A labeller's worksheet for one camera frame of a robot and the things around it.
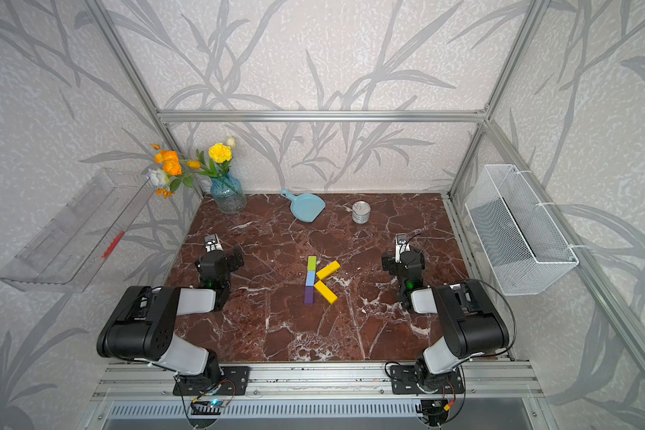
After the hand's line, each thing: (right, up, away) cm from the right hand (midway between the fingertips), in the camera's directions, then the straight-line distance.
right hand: (402, 247), depth 95 cm
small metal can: (-14, +13, +13) cm, 23 cm away
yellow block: (-27, -8, +1) cm, 28 cm away
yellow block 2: (-27, -15, -5) cm, 31 cm away
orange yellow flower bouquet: (-81, +25, -5) cm, 84 cm away
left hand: (-64, 0, -2) cm, 64 cm away
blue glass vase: (-67, +20, +11) cm, 71 cm away
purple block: (-33, -15, -5) cm, 36 cm away
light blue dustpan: (-37, +15, +22) cm, 45 cm away
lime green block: (-32, -6, +2) cm, 33 cm away
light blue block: (-33, -11, -1) cm, 34 cm away
